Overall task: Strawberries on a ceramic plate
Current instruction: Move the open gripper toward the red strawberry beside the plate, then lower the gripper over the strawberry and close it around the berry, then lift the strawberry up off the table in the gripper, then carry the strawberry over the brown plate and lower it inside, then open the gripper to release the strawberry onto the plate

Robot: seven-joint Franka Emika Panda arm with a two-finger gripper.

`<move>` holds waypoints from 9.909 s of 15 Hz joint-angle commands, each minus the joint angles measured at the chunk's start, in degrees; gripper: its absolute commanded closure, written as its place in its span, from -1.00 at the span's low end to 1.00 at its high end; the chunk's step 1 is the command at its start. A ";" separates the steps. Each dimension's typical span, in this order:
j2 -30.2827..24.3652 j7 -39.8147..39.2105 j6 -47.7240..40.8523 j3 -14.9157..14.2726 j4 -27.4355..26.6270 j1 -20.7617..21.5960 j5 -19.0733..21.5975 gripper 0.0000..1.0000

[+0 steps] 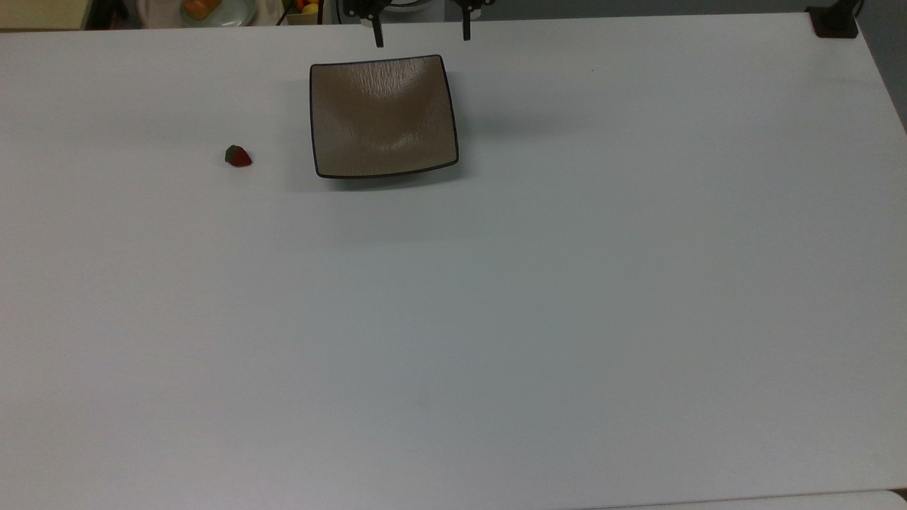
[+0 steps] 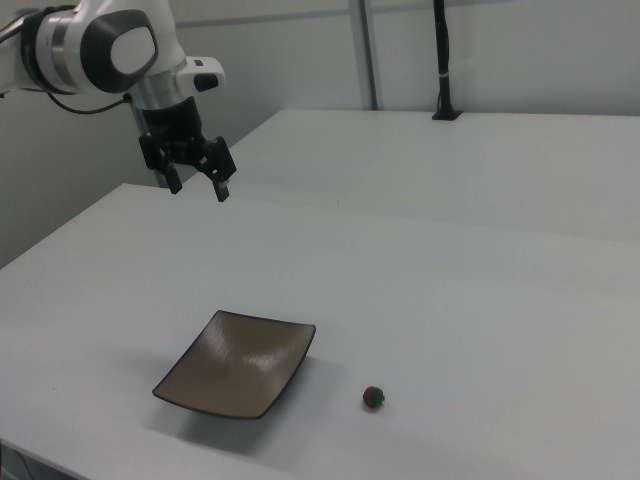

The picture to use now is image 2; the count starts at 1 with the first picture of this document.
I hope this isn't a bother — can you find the square brown ceramic plate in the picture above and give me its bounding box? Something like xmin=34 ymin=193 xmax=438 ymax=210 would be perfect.
xmin=151 ymin=309 xmax=317 ymax=420

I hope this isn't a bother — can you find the grey metal wall post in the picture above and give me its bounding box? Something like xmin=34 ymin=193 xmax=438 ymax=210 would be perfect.
xmin=348 ymin=0 xmax=378 ymax=111

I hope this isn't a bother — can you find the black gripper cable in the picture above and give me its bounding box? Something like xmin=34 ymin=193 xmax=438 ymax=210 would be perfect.
xmin=44 ymin=89 xmax=134 ymax=115

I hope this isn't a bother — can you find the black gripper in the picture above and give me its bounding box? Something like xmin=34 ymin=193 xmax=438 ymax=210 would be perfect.
xmin=131 ymin=96 xmax=237 ymax=203

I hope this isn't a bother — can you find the small red strawberry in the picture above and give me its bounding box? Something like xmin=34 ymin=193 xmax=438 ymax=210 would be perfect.
xmin=362 ymin=384 xmax=387 ymax=411

